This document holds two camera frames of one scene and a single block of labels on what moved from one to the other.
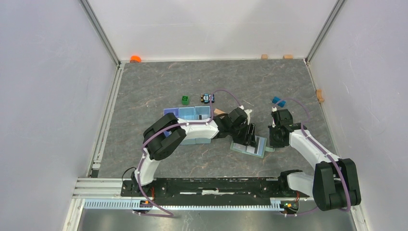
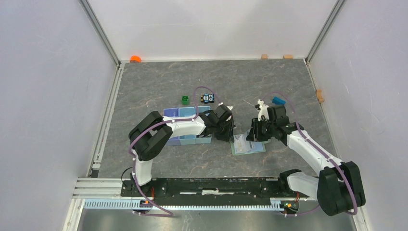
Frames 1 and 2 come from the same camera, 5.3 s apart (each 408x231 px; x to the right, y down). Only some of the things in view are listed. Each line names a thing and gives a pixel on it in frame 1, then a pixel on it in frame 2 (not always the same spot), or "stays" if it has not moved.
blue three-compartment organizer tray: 197,112 stays
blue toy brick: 281,104 stays
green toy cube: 185,100 stays
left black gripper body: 239,134 -> 224,130
